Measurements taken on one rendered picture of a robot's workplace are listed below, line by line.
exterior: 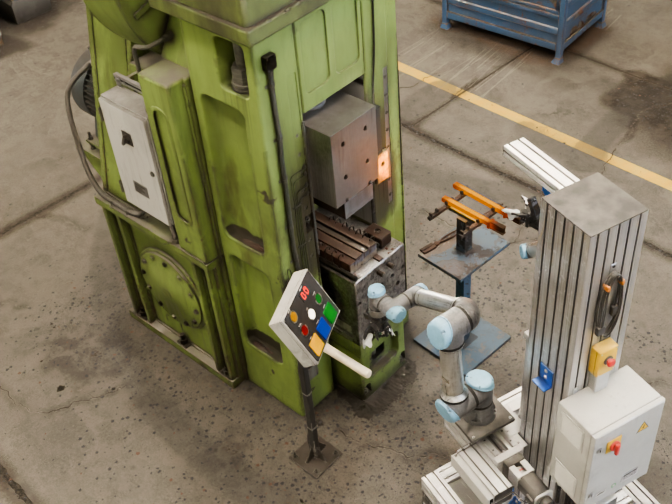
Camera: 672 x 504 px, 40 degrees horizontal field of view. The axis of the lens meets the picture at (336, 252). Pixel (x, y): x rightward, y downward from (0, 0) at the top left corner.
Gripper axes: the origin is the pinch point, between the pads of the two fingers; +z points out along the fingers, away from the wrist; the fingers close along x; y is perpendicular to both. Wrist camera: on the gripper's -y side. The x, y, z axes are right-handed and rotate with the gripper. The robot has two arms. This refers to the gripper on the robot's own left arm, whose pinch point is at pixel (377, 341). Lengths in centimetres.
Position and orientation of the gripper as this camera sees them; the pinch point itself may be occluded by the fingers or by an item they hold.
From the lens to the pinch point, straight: 420.8
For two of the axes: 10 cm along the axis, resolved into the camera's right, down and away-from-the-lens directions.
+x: 8.7, -3.8, 3.2
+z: 0.8, 7.4, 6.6
